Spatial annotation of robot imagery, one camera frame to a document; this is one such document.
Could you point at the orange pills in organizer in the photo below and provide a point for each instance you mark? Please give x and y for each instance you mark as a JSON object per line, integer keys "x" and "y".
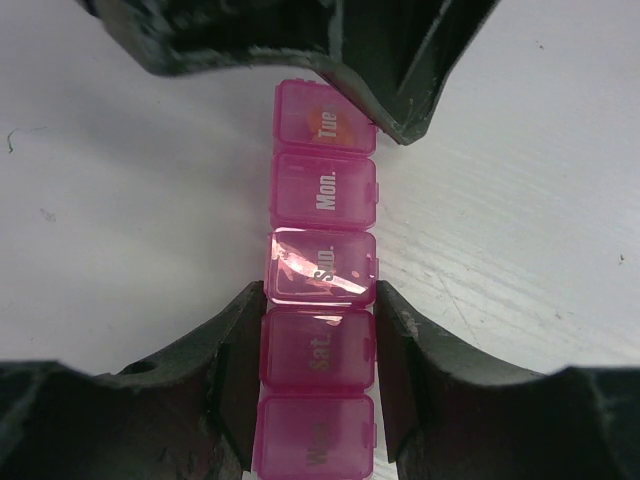
{"x": 330, "y": 124}

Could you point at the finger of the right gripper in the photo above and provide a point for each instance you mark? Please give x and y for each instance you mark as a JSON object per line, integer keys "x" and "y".
{"x": 393, "y": 58}
{"x": 180, "y": 38}

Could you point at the pink pill organizer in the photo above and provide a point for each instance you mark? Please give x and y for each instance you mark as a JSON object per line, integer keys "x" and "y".
{"x": 316, "y": 419}

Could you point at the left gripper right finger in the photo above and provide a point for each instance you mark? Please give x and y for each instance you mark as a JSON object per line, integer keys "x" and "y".
{"x": 452, "y": 411}

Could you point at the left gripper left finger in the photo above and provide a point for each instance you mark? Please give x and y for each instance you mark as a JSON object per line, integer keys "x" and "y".
{"x": 188, "y": 411}

